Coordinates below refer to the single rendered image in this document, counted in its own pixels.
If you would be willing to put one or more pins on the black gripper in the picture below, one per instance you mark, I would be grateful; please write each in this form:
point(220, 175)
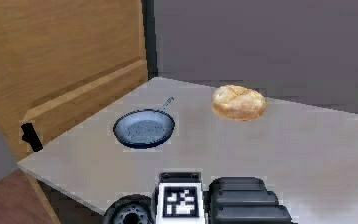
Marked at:
point(128, 211)

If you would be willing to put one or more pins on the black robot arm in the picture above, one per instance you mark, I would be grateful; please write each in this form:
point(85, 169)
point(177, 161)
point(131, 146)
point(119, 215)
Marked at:
point(243, 203)

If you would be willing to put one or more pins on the grey table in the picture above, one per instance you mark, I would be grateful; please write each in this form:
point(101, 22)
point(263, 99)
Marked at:
point(220, 153)

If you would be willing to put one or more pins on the round bread loaf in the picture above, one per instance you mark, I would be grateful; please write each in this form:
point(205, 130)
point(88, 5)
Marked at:
point(238, 102)

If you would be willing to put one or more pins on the blue frying pan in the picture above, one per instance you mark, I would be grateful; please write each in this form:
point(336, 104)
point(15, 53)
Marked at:
point(143, 130)

